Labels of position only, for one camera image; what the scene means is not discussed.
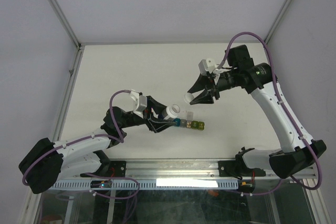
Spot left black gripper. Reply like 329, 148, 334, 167
119, 97, 177, 132

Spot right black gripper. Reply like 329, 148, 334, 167
187, 68, 239, 104

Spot white blue pill bottle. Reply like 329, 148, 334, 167
161, 104, 181, 121

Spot multicolour weekly pill organizer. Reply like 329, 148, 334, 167
173, 111, 205, 131

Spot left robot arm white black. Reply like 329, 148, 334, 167
18, 91, 181, 194

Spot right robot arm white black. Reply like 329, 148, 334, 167
184, 45, 327, 179

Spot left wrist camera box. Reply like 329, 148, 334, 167
129, 90, 148, 118

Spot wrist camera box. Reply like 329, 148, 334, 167
198, 58, 222, 76
129, 90, 148, 118

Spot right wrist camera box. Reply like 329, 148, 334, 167
198, 58, 222, 76

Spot aluminium mounting rail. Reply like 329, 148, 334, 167
33, 157, 314, 182

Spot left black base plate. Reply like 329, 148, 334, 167
92, 160, 127, 177

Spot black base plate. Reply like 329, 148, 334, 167
92, 160, 127, 177
218, 160, 266, 179

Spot white slotted cable duct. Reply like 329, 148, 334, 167
50, 178, 238, 191

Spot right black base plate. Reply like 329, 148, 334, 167
218, 160, 266, 179

